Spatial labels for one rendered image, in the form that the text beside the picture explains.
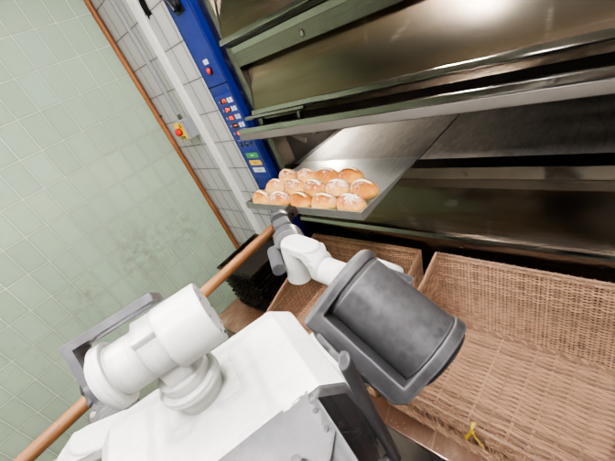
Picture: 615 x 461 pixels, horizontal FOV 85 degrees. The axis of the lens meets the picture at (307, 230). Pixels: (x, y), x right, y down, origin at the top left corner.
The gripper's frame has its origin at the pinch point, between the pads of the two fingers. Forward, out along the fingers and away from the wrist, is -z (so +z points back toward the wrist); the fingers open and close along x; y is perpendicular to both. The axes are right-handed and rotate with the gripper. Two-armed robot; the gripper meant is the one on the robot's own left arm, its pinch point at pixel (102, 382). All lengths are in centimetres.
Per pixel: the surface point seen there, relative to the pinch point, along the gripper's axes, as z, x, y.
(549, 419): 64, 61, 71
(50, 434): 2.3, 0.0, -11.8
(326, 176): -5, -2, 86
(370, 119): 22, -21, 85
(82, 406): 1.8, 0.2, -5.1
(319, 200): 5, -3, 72
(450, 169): 32, 3, 100
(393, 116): 29, -21, 85
